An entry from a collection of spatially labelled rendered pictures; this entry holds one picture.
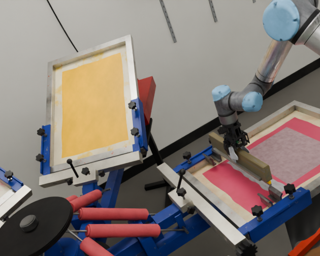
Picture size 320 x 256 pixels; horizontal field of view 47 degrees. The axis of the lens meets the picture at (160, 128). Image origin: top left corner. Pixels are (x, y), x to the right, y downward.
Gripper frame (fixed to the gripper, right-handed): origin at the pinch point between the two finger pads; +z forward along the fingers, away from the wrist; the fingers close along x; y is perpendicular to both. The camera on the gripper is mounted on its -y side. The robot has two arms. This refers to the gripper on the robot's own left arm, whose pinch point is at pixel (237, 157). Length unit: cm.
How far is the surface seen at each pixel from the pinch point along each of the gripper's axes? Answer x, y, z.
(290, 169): 17.9, 9.8, 13.7
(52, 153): -71, -78, -10
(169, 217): -39.6, 2.9, 5.5
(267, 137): 28.4, -17.5, 13.7
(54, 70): -46, -121, -42
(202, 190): -19.1, -6.0, 10.1
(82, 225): -73, -27, 7
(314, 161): 28.0, 14.0, 13.7
